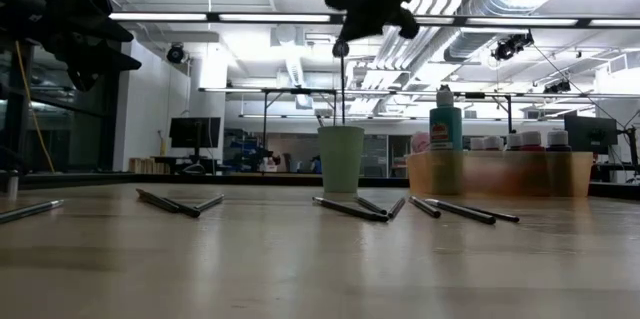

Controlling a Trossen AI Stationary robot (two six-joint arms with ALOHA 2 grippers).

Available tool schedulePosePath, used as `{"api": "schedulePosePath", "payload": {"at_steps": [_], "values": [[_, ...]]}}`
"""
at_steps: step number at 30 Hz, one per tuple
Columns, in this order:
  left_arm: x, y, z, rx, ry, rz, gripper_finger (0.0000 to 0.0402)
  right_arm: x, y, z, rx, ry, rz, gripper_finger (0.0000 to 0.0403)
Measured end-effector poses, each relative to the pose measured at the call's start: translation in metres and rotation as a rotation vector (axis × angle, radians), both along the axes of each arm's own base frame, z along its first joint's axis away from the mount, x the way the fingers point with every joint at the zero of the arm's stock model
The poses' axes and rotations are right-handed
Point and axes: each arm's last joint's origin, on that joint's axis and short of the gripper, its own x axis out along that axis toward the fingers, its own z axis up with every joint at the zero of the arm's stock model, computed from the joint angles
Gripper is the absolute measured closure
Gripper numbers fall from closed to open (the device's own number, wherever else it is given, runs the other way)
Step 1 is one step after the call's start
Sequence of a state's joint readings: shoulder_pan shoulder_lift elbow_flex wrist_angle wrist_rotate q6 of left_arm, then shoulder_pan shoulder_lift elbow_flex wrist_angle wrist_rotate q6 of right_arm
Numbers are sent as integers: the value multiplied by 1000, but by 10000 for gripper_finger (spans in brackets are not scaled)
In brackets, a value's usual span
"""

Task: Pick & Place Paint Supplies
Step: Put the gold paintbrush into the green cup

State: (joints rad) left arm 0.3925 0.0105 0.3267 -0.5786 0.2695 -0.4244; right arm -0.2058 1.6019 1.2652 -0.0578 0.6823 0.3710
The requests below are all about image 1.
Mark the blue storage bins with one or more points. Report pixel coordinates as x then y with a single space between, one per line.
245 151

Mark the small white post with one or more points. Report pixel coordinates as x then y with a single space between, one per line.
12 186

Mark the orange-bristled dark paintbrush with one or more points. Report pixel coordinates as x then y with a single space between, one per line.
157 200

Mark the small magenta paint bottle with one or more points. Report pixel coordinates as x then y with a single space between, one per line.
531 140

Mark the black ceiling spotlight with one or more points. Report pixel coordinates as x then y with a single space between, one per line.
510 46
557 87

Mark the pale green plastic cup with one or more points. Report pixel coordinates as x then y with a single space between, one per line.
341 159

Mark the wooden crate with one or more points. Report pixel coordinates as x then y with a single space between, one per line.
145 165

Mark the large teal paint bottle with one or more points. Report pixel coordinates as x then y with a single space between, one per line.
445 129

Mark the small dark blue paint bottle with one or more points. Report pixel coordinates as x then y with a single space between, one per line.
557 139

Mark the orange translucent plastic bin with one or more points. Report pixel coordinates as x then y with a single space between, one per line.
500 176

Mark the long ceiling light strip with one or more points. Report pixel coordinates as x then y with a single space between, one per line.
160 16

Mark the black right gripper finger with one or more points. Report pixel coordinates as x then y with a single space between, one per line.
352 31
382 26

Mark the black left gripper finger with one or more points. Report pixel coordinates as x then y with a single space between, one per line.
115 61
110 33

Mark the black ceiling camera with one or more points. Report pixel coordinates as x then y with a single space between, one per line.
340 49
175 53

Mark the large pink paint bottle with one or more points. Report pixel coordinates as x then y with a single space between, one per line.
421 143

